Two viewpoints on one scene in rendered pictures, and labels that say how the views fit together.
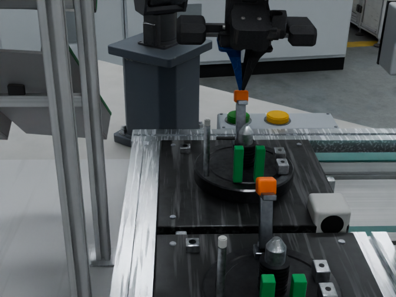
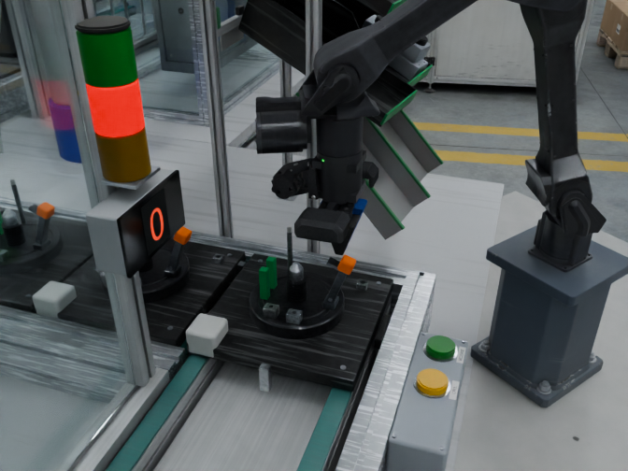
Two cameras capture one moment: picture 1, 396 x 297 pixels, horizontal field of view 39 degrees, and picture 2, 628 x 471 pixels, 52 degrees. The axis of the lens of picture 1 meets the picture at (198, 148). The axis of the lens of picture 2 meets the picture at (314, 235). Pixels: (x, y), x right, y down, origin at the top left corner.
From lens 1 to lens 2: 1.26 m
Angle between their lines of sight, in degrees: 92
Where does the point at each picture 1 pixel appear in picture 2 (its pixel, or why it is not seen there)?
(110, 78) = not seen: outside the picture
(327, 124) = (406, 432)
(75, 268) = (222, 213)
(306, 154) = (318, 364)
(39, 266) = not seen: hidden behind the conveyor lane
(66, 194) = (219, 167)
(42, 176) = (452, 271)
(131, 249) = (243, 246)
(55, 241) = not seen: hidden behind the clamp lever
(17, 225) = (375, 255)
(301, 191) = (250, 334)
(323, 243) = (177, 319)
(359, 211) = (245, 415)
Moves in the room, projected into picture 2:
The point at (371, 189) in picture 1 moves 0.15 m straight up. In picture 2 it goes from (278, 449) to (275, 358)
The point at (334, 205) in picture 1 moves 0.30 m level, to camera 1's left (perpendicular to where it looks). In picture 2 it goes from (198, 323) to (283, 221)
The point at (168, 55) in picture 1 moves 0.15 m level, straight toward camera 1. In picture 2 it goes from (502, 250) to (398, 235)
